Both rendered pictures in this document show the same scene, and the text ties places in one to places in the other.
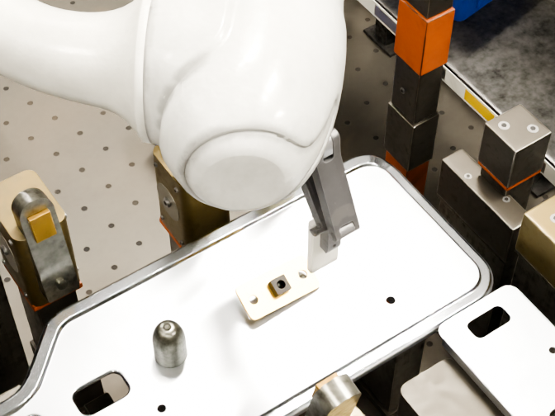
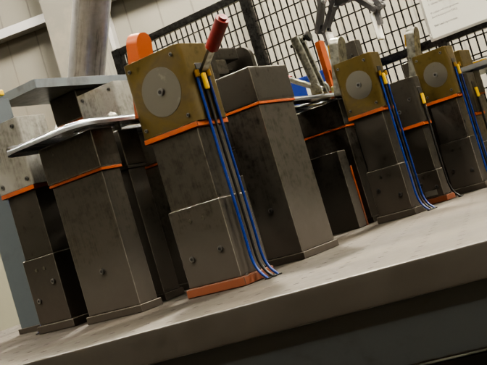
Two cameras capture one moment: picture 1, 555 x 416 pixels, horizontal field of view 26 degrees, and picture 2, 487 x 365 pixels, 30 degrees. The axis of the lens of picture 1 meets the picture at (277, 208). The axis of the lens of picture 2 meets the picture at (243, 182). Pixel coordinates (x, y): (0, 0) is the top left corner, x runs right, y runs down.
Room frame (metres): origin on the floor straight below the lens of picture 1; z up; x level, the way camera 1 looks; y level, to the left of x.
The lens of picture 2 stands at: (-1.34, 1.21, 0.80)
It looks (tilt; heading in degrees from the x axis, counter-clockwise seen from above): 2 degrees up; 338
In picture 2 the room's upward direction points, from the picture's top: 16 degrees counter-clockwise
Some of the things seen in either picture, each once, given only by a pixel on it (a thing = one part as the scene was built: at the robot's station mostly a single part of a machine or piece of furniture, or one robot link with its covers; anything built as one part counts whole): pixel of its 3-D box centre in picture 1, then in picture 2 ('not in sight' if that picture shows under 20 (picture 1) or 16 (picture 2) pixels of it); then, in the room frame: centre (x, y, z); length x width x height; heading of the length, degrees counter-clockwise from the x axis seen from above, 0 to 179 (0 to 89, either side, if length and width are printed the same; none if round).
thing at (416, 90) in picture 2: not in sight; (425, 140); (0.42, 0.06, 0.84); 0.10 x 0.05 x 0.29; 34
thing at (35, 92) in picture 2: not in sight; (77, 90); (0.57, 0.76, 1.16); 0.37 x 0.14 x 0.02; 124
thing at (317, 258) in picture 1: (323, 240); (377, 26); (0.63, -0.04, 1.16); 0.03 x 0.01 x 0.07; 124
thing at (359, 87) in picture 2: not in sight; (385, 136); (0.30, 0.23, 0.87); 0.12 x 0.07 x 0.35; 34
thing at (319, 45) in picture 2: not in sight; (344, 127); (0.87, 0.00, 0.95); 0.03 x 0.01 x 0.50; 124
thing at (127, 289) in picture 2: not in sight; (99, 226); (0.07, 0.91, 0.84); 0.12 x 0.05 x 0.29; 34
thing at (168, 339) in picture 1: (169, 343); not in sight; (0.61, 0.10, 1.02); 0.03 x 0.03 x 0.07
